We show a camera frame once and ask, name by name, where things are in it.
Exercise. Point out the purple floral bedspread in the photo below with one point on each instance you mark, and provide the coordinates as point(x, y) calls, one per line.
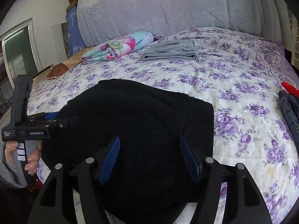
point(240, 75)

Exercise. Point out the brown pillow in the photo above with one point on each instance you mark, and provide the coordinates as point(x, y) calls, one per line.
point(61, 68)

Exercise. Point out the blue denim jeans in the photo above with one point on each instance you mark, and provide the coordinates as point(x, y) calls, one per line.
point(289, 106)

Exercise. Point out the blue patterned bedding bundle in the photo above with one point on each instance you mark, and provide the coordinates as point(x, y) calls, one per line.
point(74, 38)

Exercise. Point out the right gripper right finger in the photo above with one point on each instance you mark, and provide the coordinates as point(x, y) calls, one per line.
point(243, 202)

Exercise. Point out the grey folded garment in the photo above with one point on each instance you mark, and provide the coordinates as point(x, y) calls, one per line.
point(175, 49)

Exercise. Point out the black pants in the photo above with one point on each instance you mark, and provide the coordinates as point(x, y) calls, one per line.
point(149, 181)

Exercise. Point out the lavender lace-covered headboard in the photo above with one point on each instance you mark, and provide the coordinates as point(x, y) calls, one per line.
point(103, 20)

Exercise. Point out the window with white frame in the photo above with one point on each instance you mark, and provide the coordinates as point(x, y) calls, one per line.
point(20, 55)

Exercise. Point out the red garment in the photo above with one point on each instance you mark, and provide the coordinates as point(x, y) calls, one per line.
point(290, 89)

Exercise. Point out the grey knit sleeve forearm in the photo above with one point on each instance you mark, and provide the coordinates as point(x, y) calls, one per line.
point(8, 169)

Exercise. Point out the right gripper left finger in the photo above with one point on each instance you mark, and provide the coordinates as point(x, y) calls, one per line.
point(55, 202)

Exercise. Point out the turquoise floral folded quilt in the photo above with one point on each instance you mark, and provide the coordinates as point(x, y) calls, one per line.
point(118, 47)

